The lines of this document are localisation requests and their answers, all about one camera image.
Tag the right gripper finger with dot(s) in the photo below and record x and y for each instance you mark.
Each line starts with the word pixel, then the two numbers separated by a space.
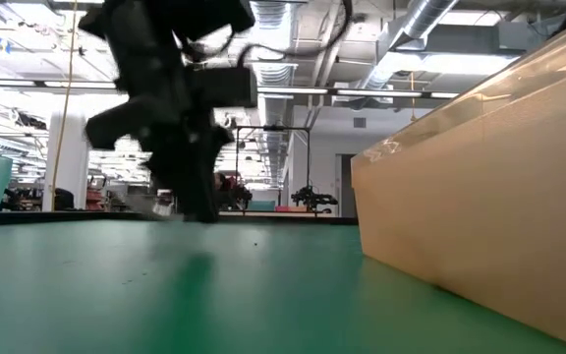
pixel 130 123
pixel 224 88

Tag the small black robot arm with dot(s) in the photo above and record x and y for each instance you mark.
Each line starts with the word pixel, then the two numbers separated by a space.
pixel 315 196

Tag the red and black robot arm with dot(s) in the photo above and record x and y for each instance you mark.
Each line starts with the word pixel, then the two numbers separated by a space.
pixel 236 194

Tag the red tool cart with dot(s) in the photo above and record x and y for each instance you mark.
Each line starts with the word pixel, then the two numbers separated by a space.
pixel 96 194

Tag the white pillar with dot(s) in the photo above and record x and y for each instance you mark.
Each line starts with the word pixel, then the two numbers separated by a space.
pixel 72 182

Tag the black office chair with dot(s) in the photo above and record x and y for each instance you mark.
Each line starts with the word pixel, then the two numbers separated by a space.
pixel 64 200

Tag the small teal box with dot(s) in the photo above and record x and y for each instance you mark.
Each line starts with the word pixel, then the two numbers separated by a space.
pixel 262 205

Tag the small orange box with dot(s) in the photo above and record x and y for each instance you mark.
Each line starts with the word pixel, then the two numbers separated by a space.
pixel 290 209

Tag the suspended linear light fixture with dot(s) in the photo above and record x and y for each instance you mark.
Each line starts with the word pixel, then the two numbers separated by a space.
pixel 376 92

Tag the grey door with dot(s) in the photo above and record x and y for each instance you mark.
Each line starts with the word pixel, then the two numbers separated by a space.
pixel 347 187

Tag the green table mat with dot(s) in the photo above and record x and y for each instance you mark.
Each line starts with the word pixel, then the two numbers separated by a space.
pixel 214 305

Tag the orange plastic bin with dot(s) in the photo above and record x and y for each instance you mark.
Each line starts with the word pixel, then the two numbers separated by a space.
pixel 484 206

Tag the silver ventilation duct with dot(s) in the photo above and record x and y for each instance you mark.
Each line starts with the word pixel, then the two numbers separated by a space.
pixel 275 74
pixel 420 19

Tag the black metal frame rig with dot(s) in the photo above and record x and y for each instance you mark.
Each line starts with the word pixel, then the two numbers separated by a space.
pixel 273 128

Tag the wall vent grille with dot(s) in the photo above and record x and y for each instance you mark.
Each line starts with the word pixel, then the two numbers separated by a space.
pixel 359 123

